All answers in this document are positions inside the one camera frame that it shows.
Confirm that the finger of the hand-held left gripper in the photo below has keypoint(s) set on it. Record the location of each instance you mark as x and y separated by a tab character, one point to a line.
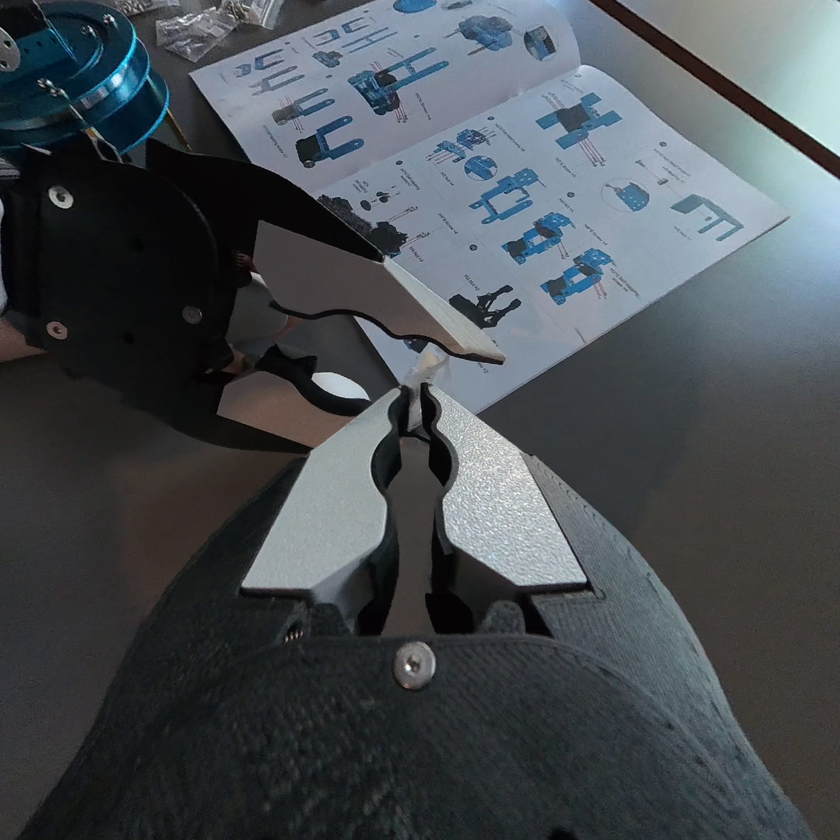
341	282
269	407

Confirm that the white assembly instruction booklet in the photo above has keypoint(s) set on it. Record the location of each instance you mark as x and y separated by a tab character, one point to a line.
590	229

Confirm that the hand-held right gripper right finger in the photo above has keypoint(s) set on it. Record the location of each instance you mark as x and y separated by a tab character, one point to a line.
505	518

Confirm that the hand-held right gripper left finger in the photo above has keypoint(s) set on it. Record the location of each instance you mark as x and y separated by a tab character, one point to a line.
321	518

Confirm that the dark grey desk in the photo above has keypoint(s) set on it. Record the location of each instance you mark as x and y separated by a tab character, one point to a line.
656	426

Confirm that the small clear screw bag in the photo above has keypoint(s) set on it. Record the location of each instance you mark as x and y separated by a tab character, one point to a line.
253	10
144	5
423	371
193	33

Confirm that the blue toy robot arm base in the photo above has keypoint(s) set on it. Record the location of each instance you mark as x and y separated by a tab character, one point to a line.
98	79

